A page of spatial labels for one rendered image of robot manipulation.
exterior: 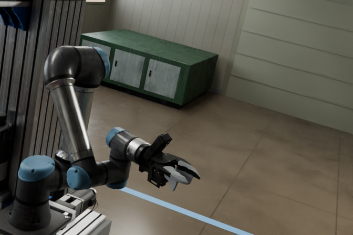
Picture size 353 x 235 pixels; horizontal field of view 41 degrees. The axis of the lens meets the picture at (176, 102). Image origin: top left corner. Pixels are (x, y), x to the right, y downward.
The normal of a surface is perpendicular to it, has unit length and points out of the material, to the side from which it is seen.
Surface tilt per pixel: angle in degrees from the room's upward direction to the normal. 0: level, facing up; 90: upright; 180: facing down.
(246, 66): 90
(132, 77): 90
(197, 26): 90
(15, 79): 90
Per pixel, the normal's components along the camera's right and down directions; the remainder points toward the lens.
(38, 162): 0.12, -0.92
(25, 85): -0.32, 0.19
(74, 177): -0.68, 0.06
